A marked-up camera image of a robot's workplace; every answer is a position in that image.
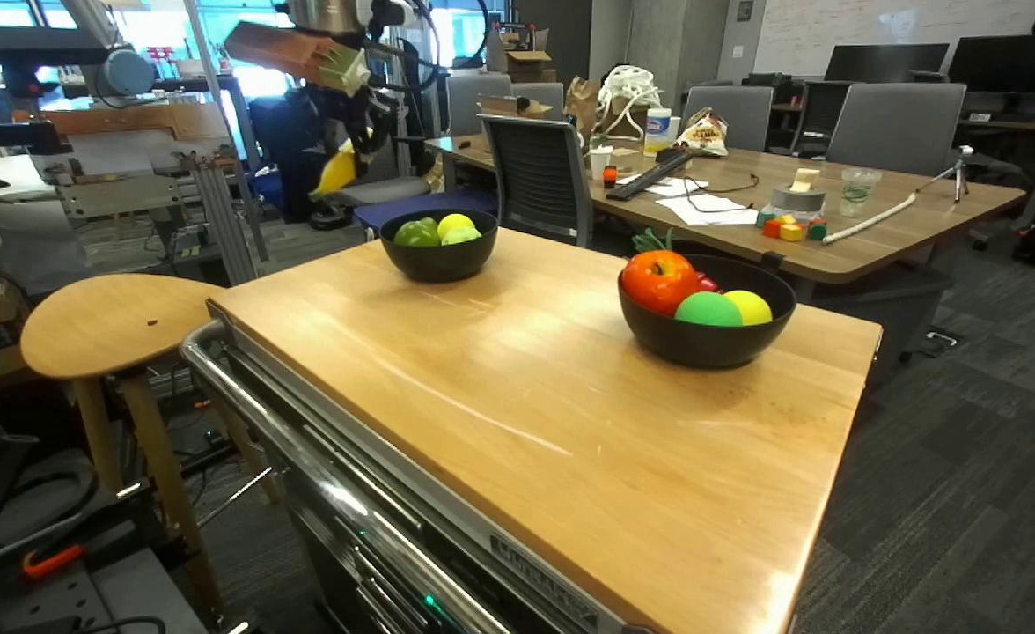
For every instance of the large black bowl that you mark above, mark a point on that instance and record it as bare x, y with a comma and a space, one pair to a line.
705, 342

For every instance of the black power strip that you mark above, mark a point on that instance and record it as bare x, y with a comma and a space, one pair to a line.
654, 173

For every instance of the grey office chair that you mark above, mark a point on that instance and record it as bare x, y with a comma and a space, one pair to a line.
735, 112
476, 104
894, 129

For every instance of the yellow notepad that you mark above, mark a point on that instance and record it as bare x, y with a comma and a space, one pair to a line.
806, 180

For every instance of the small black bowl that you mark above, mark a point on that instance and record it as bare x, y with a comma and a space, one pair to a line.
438, 264

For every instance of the green pear toy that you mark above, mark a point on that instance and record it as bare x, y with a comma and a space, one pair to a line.
416, 232

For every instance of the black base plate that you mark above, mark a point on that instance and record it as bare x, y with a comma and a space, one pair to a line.
133, 598

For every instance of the green toy block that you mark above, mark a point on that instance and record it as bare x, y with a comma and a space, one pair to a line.
818, 232

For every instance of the wooden top tool cart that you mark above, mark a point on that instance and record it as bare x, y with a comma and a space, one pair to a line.
541, 409

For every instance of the clear plastic bottle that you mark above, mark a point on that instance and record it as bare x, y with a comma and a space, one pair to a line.
660, 130

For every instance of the green round fruit toy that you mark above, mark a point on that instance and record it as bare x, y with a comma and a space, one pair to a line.
708, 312

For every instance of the yellow banana toy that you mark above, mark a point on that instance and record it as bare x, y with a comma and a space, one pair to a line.
337, 173

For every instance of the small red fruit toy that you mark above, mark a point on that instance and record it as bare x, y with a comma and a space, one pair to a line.
705, 281

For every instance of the yellow toy block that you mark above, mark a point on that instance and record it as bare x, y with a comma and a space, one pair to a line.
793, 231

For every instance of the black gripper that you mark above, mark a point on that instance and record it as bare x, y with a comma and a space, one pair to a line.
354, 104

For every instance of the clear plastic cup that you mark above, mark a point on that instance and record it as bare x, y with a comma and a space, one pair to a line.
862, 190

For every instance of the white stick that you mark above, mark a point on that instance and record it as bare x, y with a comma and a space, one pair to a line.
871, 220

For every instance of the light green dimpled ball toy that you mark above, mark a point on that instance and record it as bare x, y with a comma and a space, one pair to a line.
461, 231

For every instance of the crumpled white bag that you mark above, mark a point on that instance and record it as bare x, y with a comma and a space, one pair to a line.
705, 135

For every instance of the yellow round fruit toy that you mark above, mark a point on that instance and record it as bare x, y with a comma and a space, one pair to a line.
750, 307

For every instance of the orange fruit toy green stem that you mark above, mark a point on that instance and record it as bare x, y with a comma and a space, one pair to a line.
658, 281

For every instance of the black computer monitor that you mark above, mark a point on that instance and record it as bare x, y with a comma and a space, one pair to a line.
1017, 62
889, 62

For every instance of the small silver tripod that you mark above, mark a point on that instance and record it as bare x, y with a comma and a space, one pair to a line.
960, 169

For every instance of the aluminium frame stand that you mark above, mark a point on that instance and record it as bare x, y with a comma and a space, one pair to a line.
133, 199

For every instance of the wooden conference table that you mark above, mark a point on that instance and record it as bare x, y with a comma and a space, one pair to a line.
871, 232

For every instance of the red toy block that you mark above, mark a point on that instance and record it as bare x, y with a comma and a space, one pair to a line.
771, 227

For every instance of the round wooden stool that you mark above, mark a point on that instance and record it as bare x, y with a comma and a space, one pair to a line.
107, 321

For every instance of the black mesh office chair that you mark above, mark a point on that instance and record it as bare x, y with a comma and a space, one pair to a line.
537, 177

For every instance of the white paper sheet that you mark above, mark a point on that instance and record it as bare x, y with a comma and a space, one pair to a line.
713, 211
676, 189

